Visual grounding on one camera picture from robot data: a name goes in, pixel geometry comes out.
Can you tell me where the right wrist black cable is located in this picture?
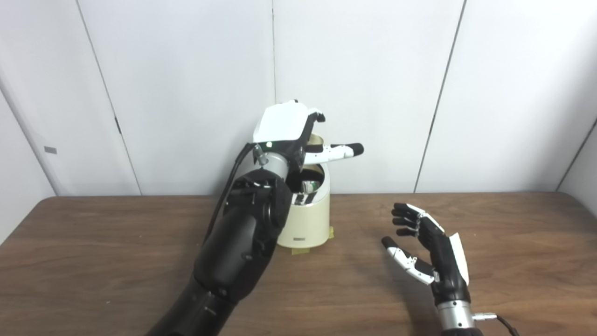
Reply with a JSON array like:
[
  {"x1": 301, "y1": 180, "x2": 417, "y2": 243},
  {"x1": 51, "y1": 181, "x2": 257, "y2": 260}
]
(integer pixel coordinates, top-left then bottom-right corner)
[{"x1": 473, "y1": 313, "x2": 521, "y2": 336}]

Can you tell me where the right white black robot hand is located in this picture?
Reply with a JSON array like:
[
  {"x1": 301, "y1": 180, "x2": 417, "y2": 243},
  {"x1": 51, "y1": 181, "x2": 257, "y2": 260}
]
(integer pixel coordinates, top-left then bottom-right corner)
[{"x1": 381, "y1": 203, "x2": 471, "y2": 306}]

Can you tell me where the cream-colored bin body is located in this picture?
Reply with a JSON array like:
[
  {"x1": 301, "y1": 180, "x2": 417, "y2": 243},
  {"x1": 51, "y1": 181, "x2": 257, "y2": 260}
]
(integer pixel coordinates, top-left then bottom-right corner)
[{"x1": 275, "y1": 161, "x2": 331, "y2": 248}]

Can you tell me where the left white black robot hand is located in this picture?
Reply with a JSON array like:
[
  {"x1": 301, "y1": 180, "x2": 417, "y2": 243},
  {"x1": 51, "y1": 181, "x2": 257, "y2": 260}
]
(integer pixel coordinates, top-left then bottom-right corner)
[{"x1": 252, "y1": 99, "x2": 365, "y2": 168}]

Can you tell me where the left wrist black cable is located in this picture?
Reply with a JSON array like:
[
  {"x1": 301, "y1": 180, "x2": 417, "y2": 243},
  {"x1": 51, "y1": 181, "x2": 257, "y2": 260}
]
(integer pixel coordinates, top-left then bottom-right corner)
[{"x1": 205, "y1": 144, "x2": 257, "y2": 243}]

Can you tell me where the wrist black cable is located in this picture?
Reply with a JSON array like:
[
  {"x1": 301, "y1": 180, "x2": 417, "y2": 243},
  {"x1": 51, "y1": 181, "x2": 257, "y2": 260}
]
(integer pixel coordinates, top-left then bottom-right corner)
[
  {"x1": 205, "y1": 144, "x2": 257, "y2": 243},
  {"x1": 473, "y1": 313, "x2": 521, "y2": 336}
]

